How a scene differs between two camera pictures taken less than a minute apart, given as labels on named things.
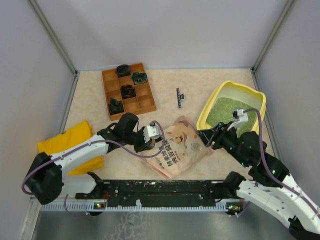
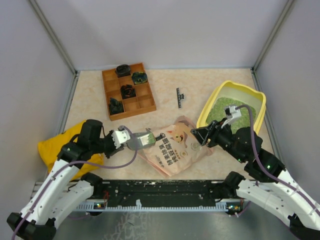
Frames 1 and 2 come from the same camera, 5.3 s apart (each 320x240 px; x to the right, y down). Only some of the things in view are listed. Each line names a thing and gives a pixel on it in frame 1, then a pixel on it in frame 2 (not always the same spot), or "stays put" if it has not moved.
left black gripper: x=143 y=146 -> x=113 y=150
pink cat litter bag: x=183 y=149 stays put
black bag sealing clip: x=180 y=97 stays put
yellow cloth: x=82 y=131 stays put
